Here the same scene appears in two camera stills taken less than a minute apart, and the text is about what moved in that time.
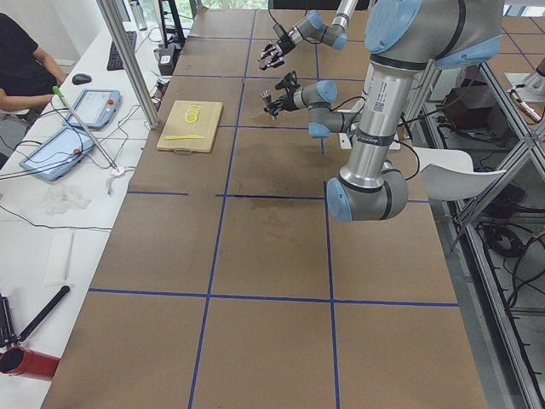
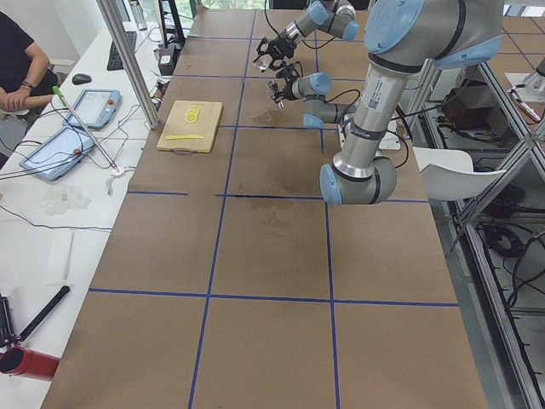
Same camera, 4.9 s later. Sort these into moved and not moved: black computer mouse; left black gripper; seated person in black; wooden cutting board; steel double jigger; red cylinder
Moved: steel double jigger; left black gripper
Not moved: black computer mouse; red cylinder; wooden cutting board; seated person in black
